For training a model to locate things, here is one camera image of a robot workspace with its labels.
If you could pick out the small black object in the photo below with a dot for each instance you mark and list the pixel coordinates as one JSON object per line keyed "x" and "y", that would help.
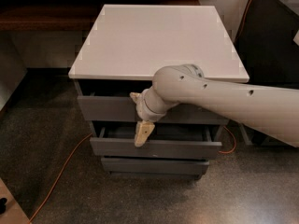
{"x": 3, "y": 207}

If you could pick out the grey drawer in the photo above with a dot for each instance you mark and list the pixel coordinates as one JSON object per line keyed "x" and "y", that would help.
{"x": 109, "y": 108}
{"x": 167, "y": 141}
{"x": 152, "y": 166}

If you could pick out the dark wooden bench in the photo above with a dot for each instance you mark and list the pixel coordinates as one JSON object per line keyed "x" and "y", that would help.
{"x": 63, "y": 15}

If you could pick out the grey top drawer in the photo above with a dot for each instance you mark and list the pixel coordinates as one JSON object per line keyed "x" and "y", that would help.
{"x": 109, "y": 108}

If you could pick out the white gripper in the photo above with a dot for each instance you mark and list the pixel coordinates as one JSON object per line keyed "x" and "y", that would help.
{"x": 141, "y": 107}

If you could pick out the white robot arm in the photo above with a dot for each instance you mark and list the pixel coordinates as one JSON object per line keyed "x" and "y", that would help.
{"x": 269, "y": 110}

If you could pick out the grey drawer cabinet white top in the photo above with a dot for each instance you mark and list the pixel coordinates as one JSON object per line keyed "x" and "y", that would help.
{"x": 129, "y": 43}

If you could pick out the grey middle drawer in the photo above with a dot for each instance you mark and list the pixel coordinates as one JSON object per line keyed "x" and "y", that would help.
{"x": 167, "y": 141}

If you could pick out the grey bottom drawer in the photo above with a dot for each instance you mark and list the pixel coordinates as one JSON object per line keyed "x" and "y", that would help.
{"x": 152, "y": 166}

